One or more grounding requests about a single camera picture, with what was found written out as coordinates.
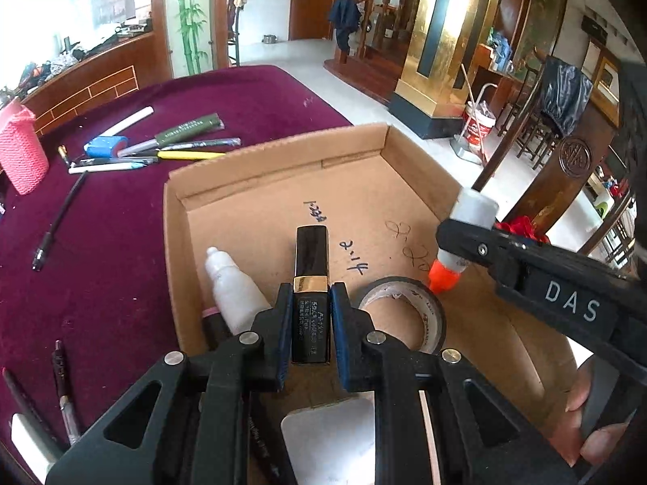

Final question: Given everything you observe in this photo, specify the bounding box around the dark blue jacket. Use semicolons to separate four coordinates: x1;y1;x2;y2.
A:
328;0;363;52

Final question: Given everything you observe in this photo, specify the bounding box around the white charger adapter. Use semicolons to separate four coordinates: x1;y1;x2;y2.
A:
10;413;64;470

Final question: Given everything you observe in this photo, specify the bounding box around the white bucket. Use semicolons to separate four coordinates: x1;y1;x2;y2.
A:
462;101;496;147

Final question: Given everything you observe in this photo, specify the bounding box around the wooden counter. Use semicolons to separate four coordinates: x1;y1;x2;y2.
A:
20;30;170;135

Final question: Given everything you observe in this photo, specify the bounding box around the white bottle orange cap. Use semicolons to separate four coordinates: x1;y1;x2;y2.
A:
427;188;500;295

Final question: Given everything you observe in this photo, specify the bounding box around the carved wooden chair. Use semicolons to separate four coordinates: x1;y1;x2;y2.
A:
475;126;635;253

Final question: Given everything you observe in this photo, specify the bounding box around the black lipstick tube gold band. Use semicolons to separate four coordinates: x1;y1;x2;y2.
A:
292;226;332;365

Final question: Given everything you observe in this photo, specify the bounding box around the white glue bottle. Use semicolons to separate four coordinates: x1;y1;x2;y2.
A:
204;246;272;335

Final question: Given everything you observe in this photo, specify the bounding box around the red ribbon bow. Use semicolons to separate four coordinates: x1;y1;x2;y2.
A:
497;215;550;244

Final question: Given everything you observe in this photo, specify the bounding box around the gold pillar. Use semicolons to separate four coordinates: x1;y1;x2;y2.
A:
389;0;541;139

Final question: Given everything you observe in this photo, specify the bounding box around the green pen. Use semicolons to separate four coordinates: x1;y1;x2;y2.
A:
154;113;224;145

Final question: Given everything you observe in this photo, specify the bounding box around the bamboo painting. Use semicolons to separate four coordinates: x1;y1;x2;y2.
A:
167;0;213;78

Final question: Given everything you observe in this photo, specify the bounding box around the white stick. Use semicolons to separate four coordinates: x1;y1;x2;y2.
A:
96;106;154;137

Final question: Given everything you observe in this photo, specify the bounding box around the person's right hand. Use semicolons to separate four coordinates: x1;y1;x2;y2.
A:
550;358;632;470

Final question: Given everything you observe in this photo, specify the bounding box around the broom with dustpan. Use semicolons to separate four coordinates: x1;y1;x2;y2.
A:
451;63;487;165

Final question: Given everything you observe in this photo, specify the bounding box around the pink-capped black marker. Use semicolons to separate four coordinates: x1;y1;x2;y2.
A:
202;305;284;485

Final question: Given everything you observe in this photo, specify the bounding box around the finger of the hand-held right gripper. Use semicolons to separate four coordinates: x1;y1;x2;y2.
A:
436;218;537;284

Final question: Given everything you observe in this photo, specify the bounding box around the white pen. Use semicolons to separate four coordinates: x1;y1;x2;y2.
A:
68;156;161;175

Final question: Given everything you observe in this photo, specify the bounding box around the wooden stair railing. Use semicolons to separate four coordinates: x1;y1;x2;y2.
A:
346;0;425;61

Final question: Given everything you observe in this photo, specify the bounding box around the pink crochet bottle cover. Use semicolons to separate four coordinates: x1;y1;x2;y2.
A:
0;99;50;196

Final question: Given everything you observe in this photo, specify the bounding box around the yellow pen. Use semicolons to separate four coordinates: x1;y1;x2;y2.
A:
156;150;226;160

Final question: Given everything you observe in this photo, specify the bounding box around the clear grey pen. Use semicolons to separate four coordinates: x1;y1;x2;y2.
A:
116;137;242;158

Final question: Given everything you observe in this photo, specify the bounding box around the thin dark pen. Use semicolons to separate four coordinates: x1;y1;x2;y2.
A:
2;368;51;445

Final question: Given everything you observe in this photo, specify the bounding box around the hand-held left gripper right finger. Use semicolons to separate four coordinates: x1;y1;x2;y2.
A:
328;282;579;485

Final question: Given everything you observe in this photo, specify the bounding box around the black tape roll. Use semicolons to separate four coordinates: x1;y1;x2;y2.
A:
356;276;446;357

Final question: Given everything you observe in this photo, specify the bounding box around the black plastic bag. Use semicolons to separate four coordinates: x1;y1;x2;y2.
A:
537;55;594;137

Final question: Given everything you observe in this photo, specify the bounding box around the black and silver pen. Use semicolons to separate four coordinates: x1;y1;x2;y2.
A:
53;340;82;446

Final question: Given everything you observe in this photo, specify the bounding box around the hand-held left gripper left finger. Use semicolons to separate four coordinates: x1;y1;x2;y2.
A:
45;283;299;485

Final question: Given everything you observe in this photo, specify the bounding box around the cardboard box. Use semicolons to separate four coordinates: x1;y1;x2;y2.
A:
163;122;590;485

